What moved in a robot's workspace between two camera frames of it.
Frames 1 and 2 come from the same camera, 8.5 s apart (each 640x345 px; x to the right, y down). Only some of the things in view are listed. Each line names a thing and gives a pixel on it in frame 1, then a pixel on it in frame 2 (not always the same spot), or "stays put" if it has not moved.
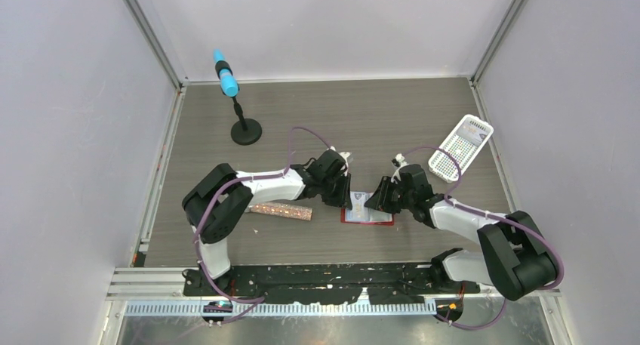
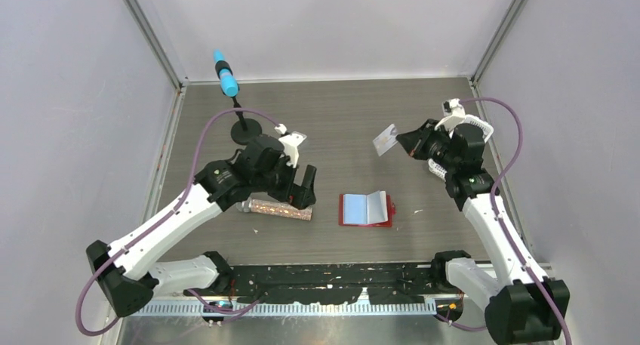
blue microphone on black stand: (246, 131) stays put
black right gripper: (380, 199) → (416, 142)
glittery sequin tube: (283, 210) stays put
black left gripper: (343, 199) → (300, 196)
